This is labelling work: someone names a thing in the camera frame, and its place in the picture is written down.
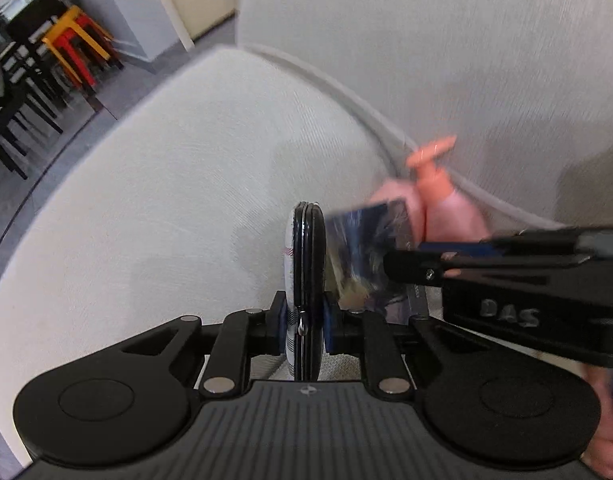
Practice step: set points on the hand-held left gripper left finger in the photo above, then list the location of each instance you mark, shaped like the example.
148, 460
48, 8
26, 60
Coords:
236, 345

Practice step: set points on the stacked yellow and red stools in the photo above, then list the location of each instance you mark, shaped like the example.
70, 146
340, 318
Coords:
74, 40

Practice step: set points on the black dining table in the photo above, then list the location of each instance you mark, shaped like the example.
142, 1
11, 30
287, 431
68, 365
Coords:
31, 10

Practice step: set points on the black chair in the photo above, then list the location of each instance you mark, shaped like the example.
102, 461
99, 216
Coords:
16, 125

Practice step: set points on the pink pump bottle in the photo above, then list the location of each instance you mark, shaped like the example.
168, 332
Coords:
451, 210

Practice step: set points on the dark printed packet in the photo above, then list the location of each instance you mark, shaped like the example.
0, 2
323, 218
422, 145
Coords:
366, 255

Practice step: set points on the red stool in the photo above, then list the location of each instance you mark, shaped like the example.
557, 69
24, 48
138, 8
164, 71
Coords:
84, 55

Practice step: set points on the round black compact mirror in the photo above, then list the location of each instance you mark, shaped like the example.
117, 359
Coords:
306, 250

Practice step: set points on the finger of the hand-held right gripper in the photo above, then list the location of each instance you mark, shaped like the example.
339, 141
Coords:
536, 242
416, 267

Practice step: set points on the cream fabric sofa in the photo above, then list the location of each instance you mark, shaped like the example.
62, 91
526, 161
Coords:
236, 160

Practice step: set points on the person's right hand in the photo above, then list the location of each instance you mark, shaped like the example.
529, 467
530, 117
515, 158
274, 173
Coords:
611, 425

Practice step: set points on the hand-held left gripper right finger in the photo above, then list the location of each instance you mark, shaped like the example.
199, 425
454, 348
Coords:
381, 350

